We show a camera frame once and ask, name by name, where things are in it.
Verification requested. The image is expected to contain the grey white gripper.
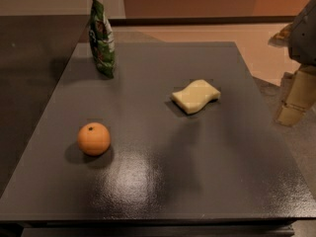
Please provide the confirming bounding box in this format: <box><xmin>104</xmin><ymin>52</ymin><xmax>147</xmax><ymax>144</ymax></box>
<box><xmin>273</xmin><ymin>0</ymin><xmax>316</xmax><ymax>126</ymax></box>

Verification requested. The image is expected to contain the orange fruit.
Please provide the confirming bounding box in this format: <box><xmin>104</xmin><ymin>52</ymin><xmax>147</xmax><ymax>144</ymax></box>
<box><xmin>77</xmin><ymin>122</ymin><xmax>111</xmax><ymax>156</ymax></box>

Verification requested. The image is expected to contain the yellow wavy sponge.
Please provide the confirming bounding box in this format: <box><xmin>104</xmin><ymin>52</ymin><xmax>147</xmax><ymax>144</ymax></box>
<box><xmin>171</xmin><ymin>80</ymin><xmax>221</xmax><ymax>115</ymax></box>

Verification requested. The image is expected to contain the green snack bag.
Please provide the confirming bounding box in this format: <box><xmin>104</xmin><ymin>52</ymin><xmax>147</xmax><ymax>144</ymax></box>
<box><xmin>89</xmin><ymin>0</ymin><xmax>116</xmax><ymax>79</ymax></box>

